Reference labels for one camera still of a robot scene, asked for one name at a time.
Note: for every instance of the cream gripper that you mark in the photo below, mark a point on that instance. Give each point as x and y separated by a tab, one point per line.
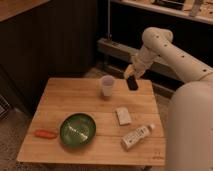
130	71

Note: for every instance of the metal shelf rail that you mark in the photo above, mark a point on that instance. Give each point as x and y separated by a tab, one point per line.
164	78

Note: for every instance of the metal vertical pole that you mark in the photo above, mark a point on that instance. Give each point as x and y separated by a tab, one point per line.
108	19

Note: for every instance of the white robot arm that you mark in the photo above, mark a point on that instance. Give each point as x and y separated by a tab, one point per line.
189	142

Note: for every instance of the orange carrot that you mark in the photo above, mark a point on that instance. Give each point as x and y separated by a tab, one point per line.
45	134

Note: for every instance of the green bowl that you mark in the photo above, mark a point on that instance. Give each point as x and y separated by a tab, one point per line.
77	130

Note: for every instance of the wooden table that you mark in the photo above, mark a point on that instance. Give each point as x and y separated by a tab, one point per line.
105	121

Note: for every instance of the black eraser block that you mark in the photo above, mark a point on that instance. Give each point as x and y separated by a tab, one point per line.
132	84

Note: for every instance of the upper wooden shelf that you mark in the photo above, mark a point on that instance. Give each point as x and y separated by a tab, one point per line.
194	10

